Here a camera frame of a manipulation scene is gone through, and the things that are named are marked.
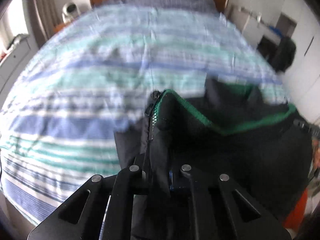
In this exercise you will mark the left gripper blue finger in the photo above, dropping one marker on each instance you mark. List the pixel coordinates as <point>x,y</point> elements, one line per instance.
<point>174,179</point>

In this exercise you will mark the black puffer jacket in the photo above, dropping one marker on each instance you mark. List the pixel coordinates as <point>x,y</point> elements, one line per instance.
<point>244,164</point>

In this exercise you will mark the striped blue green duvet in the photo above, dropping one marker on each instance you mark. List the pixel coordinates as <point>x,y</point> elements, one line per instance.
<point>94,78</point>

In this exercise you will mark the white wardrobe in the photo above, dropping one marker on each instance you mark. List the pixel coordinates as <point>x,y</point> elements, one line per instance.
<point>302,78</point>

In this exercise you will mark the dark jacket on chair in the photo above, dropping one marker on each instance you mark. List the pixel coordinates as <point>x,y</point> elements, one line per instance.
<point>284,55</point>

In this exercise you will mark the white desk with drawers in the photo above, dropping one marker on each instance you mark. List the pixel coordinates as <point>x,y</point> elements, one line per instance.
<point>255,31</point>

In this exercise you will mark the blue checked pillow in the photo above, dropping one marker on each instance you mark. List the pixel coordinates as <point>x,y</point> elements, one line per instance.
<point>203,6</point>

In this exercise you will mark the wooden nightstand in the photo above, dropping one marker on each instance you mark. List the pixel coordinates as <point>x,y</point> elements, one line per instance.
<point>60,26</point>

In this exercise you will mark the white window-side cabinet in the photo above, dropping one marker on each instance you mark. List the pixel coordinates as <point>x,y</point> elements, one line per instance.
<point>23,49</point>

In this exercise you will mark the small white fan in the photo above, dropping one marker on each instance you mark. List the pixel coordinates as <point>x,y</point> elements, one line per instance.
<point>70,12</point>

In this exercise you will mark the beige curtain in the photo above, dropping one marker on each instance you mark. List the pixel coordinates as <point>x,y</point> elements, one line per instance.
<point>44,19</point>

